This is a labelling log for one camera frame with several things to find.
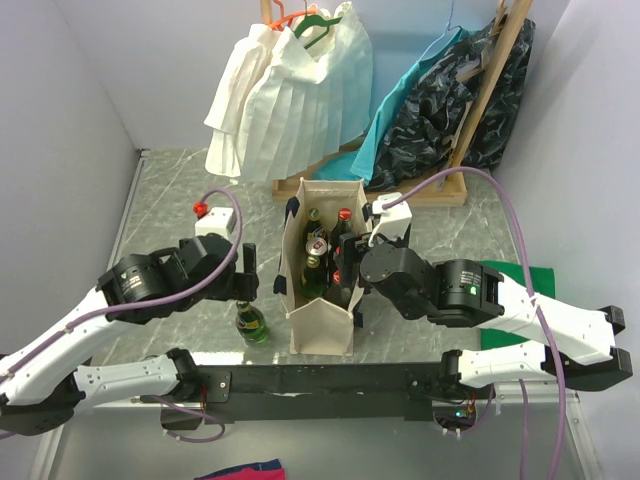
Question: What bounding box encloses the white pleated garment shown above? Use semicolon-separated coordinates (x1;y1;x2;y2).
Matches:
204;1;373;182

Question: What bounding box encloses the green bottle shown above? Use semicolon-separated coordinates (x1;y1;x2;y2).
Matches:
302;208;327;246
300;255;328;300
235;301;269;343

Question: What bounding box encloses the cream canvas tote bag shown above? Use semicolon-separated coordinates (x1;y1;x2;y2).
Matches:
273;179;372;357

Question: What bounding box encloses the blue wire hanger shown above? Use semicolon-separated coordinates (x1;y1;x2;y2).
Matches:
418;0;456;61

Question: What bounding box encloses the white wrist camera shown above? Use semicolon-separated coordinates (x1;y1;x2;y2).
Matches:
368;192;412;247
193;202;237;240

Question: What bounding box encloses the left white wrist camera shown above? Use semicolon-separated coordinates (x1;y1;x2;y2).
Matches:
193;202;237;240

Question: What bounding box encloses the black base beam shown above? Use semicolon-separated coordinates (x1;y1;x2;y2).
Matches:
162;362;493;423

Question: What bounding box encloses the silver beverage can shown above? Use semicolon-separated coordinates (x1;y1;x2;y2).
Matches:
305;237;329;265

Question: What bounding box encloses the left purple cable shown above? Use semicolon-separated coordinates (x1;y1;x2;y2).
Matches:
0;187;244;444

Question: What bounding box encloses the cola glass bottle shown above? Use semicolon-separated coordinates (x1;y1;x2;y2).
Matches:
330;207;352;248

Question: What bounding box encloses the wooden clothes rack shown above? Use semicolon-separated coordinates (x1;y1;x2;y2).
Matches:
273;1;531;206

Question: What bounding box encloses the green cloth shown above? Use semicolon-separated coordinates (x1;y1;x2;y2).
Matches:
480;261;556;350

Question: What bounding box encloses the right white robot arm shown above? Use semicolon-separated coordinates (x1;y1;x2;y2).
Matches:
335;234;633;398

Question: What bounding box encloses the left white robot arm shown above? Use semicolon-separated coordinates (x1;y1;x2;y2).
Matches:
1;234;259;436

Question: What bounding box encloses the teal shirt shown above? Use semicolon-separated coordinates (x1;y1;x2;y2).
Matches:
312;27;473;185

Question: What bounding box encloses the dark patterned garment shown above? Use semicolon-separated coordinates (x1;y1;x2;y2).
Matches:
368;19;536;191

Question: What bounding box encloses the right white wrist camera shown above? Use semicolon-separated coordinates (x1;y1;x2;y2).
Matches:
368;192;412;247

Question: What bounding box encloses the green hanger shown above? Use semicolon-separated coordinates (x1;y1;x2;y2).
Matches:
292;10;343;50

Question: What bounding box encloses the pink and blue cloth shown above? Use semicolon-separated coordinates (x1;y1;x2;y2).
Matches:
196;459;286;480

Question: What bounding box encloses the orange hanger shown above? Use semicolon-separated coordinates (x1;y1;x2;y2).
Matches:
263;0;318;31

